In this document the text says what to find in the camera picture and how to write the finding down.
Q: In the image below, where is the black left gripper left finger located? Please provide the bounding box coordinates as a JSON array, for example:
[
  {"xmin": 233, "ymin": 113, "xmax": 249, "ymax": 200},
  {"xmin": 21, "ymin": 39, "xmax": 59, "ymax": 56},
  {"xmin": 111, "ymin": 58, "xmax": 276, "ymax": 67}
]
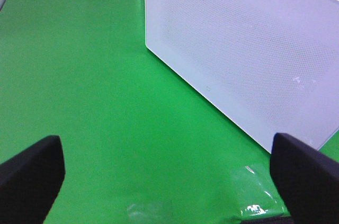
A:
[{"xmin": 1, "ymin": 135, "xmax": 65, "ymax": 223}]

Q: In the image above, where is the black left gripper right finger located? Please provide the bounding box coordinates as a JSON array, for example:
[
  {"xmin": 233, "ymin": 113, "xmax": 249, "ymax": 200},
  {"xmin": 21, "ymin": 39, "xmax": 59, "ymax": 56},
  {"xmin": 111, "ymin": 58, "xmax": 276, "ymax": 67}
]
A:
[{"xmin": 270, "ymin": 133, "xmax": 338, "ymax": 223}]

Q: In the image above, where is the white microwave door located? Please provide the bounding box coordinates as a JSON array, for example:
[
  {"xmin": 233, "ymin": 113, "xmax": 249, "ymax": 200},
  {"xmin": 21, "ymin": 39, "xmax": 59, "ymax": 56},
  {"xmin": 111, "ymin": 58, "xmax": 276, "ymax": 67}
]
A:
[{"xmin": 145, "ymin": 0, "xmax": 338, "ymax": 151}]

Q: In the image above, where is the clear tape patch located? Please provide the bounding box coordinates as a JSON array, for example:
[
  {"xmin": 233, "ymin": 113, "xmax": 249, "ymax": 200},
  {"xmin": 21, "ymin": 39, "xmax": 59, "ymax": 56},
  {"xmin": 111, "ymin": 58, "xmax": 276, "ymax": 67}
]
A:
[{"xmin": 230, "ymin": 164, "xmax": 288, "ymax": 220}]

